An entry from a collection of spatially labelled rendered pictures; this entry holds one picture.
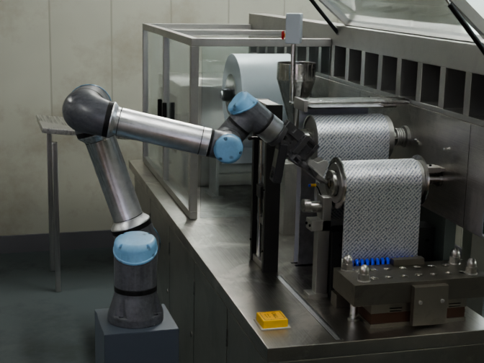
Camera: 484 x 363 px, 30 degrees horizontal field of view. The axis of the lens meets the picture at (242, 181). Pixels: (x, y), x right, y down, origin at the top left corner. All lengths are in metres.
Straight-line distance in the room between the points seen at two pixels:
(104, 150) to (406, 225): 0.89
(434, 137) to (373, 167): 0.26
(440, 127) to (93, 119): 1.03
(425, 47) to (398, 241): 0.61
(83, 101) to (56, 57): 3.71
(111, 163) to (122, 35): 3.65
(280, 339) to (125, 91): 3.96
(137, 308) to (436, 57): 1.14
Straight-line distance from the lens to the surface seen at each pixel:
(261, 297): 2.68
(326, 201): 2.62
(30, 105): 6.10
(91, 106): 2.36
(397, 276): 2.52
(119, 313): 2.47
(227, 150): 2.34
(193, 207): 3.52
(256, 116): 2.48
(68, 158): 6.18
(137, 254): 2.40
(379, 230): 2.63
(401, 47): 2.99
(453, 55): 2.68
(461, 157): 2.63
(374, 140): 2.82
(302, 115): 2.91
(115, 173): 2.51
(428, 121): 2.81
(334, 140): 2.77
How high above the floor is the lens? 1.80
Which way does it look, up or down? 12 degrees down
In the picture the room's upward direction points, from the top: 1 degrees clockwise
